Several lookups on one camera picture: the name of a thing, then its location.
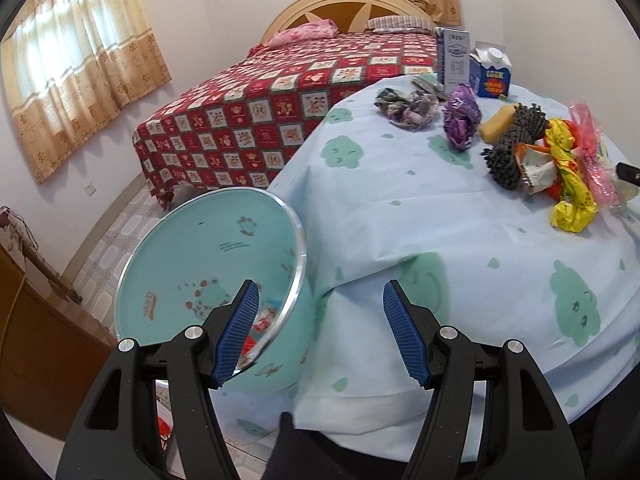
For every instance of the cream wooden headboard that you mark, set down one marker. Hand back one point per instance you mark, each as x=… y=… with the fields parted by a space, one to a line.
x=330 y=2

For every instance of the striped pillow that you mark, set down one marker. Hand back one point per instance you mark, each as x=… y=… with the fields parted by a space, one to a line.
x=400 y=22

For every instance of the pink plastic bag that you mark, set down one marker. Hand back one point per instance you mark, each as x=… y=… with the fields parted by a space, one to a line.
x=597 y=165

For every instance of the yellow crumpled wrapper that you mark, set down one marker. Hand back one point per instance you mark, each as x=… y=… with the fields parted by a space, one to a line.
x=570 y=185

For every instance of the blue and white carton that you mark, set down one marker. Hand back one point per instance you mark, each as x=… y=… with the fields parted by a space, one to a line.
x=492 y=77

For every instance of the bed with red quilt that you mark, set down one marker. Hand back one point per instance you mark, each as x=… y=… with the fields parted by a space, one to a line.
x=260 y=110

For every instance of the grey floral crumpled wrapper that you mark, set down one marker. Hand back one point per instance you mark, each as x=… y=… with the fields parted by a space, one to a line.
x=405 y=107

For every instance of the wooden cabinet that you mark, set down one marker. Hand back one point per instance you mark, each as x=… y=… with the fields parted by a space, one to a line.
x=45 y=340

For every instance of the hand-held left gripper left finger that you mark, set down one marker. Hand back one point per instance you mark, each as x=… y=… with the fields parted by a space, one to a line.
x=235 y=332

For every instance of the black spiky foam piece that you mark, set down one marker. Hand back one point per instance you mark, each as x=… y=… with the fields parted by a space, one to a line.
x=530 y=117
x=505 y=160

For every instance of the teal printed trash bin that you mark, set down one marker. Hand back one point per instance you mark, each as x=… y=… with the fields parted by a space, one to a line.
x=200 y=240

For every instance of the white wall outlet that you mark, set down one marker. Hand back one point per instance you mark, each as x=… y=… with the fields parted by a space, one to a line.
x=90 y=189

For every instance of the small clear patterned packet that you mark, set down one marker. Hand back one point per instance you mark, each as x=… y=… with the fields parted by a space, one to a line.
x=425 y=85

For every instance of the grey milk carton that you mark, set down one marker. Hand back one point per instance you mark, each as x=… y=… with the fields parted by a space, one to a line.
x=452 y=57

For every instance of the purple wrapper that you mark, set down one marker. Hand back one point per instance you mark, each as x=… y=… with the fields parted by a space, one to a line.
x=460 y=115

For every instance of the orange and blue foil wrapper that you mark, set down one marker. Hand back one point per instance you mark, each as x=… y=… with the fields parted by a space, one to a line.
x=537 y=167

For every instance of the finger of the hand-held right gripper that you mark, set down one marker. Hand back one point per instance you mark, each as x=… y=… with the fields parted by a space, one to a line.
x=629 y=172

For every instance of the red and white crumpled wrapper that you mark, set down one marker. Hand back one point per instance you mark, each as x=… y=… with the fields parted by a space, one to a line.
x=264 y=321

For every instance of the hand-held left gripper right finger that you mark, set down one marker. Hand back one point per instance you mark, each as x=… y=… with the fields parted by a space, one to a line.
x=405 y=332

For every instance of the yellow sponge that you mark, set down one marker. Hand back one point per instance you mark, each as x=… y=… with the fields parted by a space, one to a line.
x=497 y=121

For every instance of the pink blanket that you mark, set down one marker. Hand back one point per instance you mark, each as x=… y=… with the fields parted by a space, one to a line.
x=300 y=34

